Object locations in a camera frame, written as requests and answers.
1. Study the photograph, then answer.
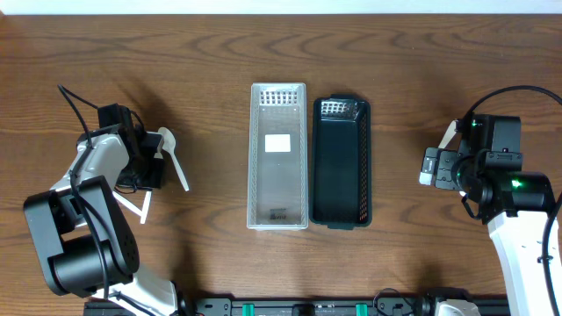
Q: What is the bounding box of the black mounting rail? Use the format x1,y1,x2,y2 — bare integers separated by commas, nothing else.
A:
83,287,513,316

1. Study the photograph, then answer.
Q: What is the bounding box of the dark green plastic basket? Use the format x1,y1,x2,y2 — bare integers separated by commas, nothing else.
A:
309,94,372,230

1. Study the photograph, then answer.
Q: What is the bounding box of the white perforated plastic basket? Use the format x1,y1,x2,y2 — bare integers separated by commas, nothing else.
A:
247,83,309,231

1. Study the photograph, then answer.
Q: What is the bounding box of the white slim plastic spoon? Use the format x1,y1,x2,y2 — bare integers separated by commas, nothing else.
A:
158,127,190,191

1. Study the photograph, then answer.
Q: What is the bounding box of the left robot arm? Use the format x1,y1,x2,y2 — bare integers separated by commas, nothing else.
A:
23,104,186,315

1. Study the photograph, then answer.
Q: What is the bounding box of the white wide-handled plastic fork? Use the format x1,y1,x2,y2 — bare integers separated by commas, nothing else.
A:
438,119,458,149

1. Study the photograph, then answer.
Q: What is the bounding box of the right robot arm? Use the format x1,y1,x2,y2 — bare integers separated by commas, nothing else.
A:
419,114,561,315

